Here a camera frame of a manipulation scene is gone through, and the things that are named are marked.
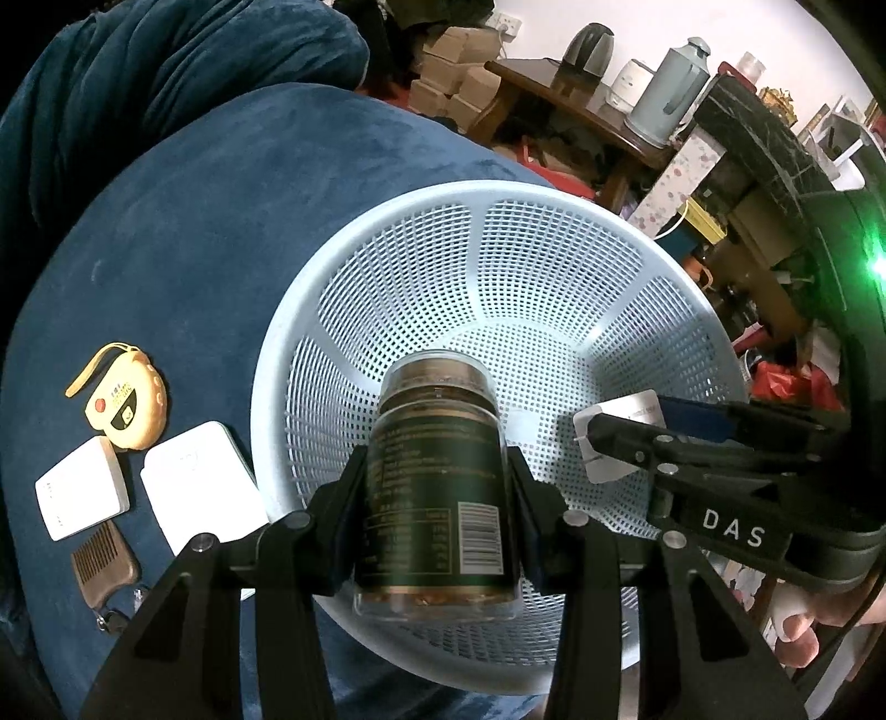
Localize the key ring with fob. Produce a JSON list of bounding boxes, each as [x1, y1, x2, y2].
[[94, 585, 151, 635]]

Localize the brown wooden comb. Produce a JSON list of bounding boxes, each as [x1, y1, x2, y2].
[[70, 521, 141, 610]]

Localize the white remote box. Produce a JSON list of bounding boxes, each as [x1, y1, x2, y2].
[[140, 421, 267, 555]]

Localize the white power adapter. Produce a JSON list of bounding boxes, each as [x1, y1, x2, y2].
[[34, 436, 131, 542]]

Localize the amber jar green label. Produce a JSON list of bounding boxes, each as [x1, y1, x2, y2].
[[353, 349, 521, 623]]

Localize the yellow tape measure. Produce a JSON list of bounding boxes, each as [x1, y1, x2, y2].
[[65, 342, 168, 451]]

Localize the person right hand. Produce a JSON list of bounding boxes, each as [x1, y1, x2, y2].
[[770, 576, 877, 669]]

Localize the small white card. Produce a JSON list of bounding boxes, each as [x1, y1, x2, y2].
[[574, 390, 665, 485]]

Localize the light blue mesh basket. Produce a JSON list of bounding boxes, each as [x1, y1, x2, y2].
[[249, 178, 753, 696]]

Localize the pale blue thermos jug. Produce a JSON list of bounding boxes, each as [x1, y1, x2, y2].
[[626, 36, 710, 148]]

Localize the dark wooden side table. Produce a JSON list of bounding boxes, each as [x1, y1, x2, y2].
[[467, 59, 674, 214]]

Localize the black electric kettle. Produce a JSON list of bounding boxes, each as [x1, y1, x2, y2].
[[562, 23, 614, 80]]

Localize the blue velvet cushion cover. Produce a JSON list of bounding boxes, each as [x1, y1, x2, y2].
[[2, 83, 529, 718]]

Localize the stacked cardboard boxes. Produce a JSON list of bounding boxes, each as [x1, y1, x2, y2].
[[407, 27, 502, 133]]

